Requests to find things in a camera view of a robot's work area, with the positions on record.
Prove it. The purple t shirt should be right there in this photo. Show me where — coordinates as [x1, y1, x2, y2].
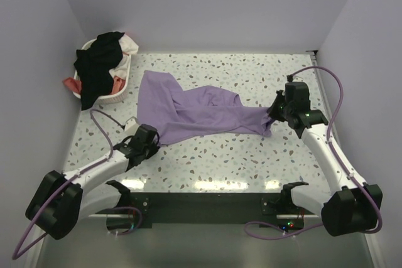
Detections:
[136, 70, 273, 145]

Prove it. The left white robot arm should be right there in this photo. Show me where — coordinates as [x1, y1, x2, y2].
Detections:
[25, 124, 160, 240]

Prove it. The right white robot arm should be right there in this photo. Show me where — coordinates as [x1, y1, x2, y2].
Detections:
[268, 82, 383, 237]

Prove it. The white laundry basket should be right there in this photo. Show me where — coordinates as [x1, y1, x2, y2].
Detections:
[72, 38, 139, 105]

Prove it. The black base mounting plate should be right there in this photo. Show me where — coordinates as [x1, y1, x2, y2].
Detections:
[96, 192, 309, 230]

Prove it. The coral orange t shirt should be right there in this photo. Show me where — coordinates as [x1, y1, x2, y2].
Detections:
[63, 76, 126, 95]

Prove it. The black t shirt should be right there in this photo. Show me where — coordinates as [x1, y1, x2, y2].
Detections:
[74, 31, 124, 110]

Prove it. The white t shirt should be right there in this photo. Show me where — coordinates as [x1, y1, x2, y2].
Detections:
[109, 34, 139, 80]

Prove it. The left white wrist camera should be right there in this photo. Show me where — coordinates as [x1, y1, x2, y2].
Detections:
[124, 117, 140, 135]

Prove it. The aluminium frame rail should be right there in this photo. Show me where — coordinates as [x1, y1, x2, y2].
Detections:
[23, 227, 51, 268]

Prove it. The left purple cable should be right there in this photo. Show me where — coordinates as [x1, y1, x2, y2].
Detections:
[11, 109, 144, 261]

